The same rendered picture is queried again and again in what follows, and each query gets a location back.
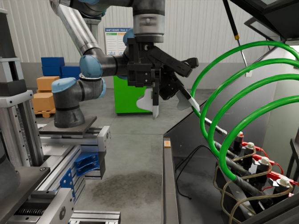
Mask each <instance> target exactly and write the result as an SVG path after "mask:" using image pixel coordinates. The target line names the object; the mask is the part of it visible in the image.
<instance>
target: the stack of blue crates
mask: <svg viewBox="0 0 299 224"><path fill-rule="evenodd" d="M41 62H42V71H43V75H44V76H59V77H60V79H63V78H70V77H74V78H76V80H79V75H80V74H81V69H80V66H65V62H64V57H41Z"/></svg>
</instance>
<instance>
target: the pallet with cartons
mask: <svg viewBox="0 0 299 224"><path fill-rule="evenodd" d="M59 79H60V77H59V76H43V77H40V78H37V79H36V81H37V86H38V89H37V90H36V92H37V94H34V95H33V96H34V98H33V99H31V100H32V103H33V107H34V112H35V116H37V115H38V114H42V115H43V117H44V118H49V117H50V116H51V115H52V114H54V113H55V112H56V110H55V104H54V99H53V93H52V82H54V81H56V80H59Z"/></svg>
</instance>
